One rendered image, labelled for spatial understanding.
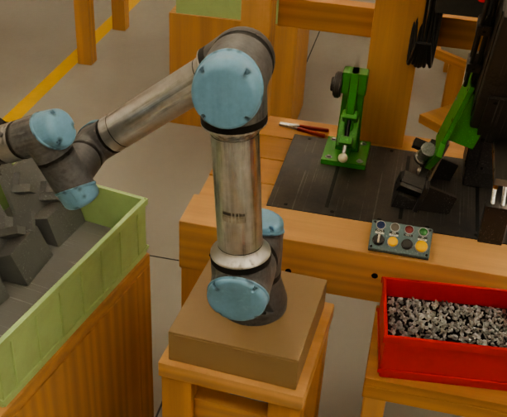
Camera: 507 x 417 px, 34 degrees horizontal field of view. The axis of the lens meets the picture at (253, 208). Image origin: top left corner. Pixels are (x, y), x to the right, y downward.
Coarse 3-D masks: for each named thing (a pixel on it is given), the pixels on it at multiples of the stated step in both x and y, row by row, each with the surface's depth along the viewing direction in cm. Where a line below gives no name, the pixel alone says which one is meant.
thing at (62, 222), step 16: (32, 160) 211; (0, 176) 200; (32, 176) 211; (16, 208) 205; (32, 208) 210; (48, 208) 212; (64, 208) 213; (80, 208) 219; (48, 224) 208; (64, 224) 212; (80, 224) 219; (48, 240) 210; (64, 240) 212
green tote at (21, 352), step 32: (0, 192) 220; (128, 224) 205; (96, 256) 193; (128, 256) 210; (64, 288) 183; (96, 288) 198; (32, 320) 174; (64, 320) 187; (0, 352) 166; (32, 352) 177; (0, 384) 169
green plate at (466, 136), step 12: (468, 84) 205; (468, 96) 203; (456, 108) 209; (468, 108) 206; (444, 120) 219; (456, 120) 207; (468, 120) 207; (444, 132) 212; (456, 132) 210; (468, 132) 209; (444, 144) 211; (468, 144) 211
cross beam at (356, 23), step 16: (288, 0) 248; (304, 0) 247; (320, 0) 248; (336, 0) 248; (288, 16) 251; (304, 16) 250; (320, 16) 249; (336, 16) 248; (352, 16) 247; (368, 16) 245; (448, 16) 242; (464, 16) 242; (336, 32) 250; (352, 32) 249; (368, 32) 248; (448, 32) 243; (464, 32) 242; (464, 48) 244
